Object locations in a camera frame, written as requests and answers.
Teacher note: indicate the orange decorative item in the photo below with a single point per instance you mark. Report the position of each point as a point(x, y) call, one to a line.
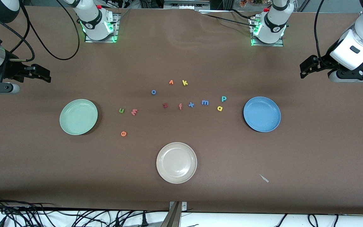
point(247, 3)

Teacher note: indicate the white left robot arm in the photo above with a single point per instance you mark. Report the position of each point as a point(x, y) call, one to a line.
point(274, 25)

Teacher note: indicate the grey metal beam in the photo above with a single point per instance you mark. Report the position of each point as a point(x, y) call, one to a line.
point(172, 219)

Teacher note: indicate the silver metal bracket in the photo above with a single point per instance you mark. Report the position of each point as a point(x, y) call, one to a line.
point(184, 206)

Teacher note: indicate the grey metal box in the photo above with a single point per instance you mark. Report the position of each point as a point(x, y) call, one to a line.
point(184, 3)

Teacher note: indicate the blue letter m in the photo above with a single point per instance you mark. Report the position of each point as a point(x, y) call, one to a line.
point(205, 101)

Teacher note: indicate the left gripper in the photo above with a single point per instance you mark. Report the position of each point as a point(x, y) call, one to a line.
point(322, 64)

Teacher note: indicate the salmon red letter w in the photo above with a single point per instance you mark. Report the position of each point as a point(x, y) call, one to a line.
point(134, 112)

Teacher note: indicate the blue plate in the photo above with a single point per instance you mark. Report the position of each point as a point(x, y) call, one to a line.
point(262, 114)

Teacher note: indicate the beige plate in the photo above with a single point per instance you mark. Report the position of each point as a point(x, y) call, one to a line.
point(176, 163)

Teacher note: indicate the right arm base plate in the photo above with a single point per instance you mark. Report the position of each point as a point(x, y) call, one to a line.
point(115, 34)

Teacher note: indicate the white paper scrap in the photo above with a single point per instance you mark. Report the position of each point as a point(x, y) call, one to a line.
point(265, 179)

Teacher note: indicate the blue letter x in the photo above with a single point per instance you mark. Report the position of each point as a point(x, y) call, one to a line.
point(191, 104)

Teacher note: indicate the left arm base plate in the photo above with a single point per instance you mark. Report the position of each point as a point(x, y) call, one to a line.
point(279, 44)

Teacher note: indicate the brown table cover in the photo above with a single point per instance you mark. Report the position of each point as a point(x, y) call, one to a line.
point(43, 176)

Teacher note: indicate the green plate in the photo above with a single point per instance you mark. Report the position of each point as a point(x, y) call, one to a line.
point(78, 117)

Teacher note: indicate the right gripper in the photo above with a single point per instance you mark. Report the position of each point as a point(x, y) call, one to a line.
point(10, 67)

